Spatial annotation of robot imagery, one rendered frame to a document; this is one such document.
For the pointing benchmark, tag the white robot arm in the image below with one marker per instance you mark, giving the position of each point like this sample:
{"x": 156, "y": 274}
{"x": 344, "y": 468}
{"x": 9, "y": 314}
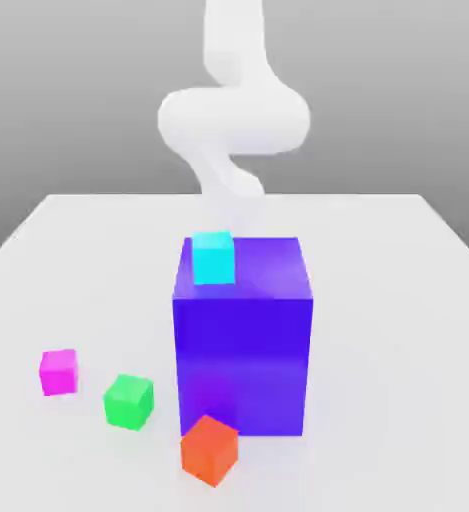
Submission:
{"x": 234, "y": 116}

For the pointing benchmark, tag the small cyan cube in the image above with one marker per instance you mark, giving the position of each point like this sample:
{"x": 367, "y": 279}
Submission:
{"x": 214, "y": 262}

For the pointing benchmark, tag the small green cube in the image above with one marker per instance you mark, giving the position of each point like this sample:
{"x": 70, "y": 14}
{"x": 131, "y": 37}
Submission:
{"x": 128, "y": 404}

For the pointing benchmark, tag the small orange cube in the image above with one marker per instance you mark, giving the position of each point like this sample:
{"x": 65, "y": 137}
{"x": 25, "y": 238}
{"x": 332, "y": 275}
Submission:
{"x": 208, "y": 452}

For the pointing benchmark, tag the small magenta cube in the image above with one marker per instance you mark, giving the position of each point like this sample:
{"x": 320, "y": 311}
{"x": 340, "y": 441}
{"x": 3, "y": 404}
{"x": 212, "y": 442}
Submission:
{"x": 58, "y": 374}

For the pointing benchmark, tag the large purple box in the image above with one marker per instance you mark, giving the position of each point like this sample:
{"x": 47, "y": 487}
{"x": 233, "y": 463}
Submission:
{"x": 242, "y": 352}

